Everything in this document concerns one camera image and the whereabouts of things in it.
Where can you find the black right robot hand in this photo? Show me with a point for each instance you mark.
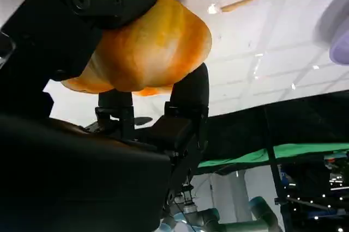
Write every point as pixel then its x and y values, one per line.
pixel 68 174

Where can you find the orange and white bread roll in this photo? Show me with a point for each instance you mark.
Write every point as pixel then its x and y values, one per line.
pixel 152 52

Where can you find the black round table grommet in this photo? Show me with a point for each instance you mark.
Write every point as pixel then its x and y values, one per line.
pixel 144 121

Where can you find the white pillar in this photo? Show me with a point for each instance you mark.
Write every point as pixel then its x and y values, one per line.
pixel 231 194

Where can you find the green cloth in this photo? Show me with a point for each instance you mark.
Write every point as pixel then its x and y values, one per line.
pixel 245 157

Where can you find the black backdrop cloth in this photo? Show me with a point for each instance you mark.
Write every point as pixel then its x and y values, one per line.
pixel 300 123

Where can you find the lilac plate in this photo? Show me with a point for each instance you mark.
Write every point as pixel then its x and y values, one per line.
pixel 339 33

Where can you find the black frame post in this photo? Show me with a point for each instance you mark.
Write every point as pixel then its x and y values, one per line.
pixel 274 166

